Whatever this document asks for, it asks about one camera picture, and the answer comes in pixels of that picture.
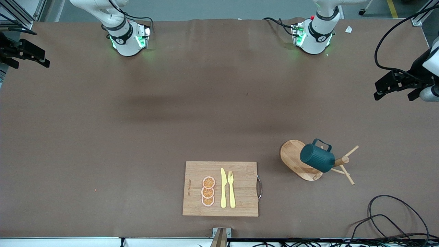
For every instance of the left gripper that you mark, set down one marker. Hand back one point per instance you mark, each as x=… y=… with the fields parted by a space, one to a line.
x=416 y=69

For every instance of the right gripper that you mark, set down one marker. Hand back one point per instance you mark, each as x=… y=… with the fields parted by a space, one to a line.
x=7 y=46

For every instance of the dark green ribbed cup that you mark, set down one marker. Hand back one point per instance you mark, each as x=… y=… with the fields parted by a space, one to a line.
x=317 y=159

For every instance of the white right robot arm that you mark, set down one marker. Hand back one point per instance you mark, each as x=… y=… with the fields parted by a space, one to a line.
x=125 y=44

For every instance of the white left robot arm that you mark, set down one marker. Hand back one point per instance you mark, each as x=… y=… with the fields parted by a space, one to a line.
x=317 y=37

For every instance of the white paper scrap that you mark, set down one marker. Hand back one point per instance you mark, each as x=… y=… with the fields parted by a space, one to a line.
x=348 y=29

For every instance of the black caster wheel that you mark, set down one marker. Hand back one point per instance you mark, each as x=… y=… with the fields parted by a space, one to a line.
x=361 y=12

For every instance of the wooden mug tree stand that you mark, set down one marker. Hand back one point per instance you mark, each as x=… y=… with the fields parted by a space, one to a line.
x=291 y=157

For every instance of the wooden cutting board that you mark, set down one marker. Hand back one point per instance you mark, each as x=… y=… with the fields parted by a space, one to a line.
x=243 y=192

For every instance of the yellow plastic fork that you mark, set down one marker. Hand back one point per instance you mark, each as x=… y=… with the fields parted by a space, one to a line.
x=232 y=195

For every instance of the yellow plastic knife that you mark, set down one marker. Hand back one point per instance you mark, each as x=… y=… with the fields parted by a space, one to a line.
x=223 y=192

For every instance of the toy orange slice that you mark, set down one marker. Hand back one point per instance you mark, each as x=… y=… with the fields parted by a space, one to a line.
x=208 y=182

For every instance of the aluminium frame post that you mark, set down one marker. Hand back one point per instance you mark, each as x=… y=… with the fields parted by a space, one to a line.
x=416 y=21
x=25 y=24

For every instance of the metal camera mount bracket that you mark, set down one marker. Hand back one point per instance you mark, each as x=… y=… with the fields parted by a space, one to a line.
x=216 y=231

